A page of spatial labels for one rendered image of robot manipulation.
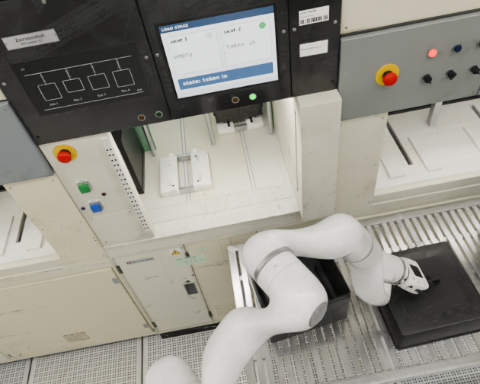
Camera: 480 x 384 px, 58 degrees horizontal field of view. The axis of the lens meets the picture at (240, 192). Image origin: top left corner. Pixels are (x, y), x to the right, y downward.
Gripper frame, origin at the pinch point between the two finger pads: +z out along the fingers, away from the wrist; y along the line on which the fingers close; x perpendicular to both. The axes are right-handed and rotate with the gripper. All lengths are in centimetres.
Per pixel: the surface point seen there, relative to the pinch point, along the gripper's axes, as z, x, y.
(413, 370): 0.7, 16.9, -21.5
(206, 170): -45, 43, 69
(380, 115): -30, -25, 39
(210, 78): -82, -7, 40
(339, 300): -22.3, 18.3, -1.1
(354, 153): -24.5, -9.2, 38.9
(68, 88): -112, 16, 42
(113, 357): -31, 156, 38
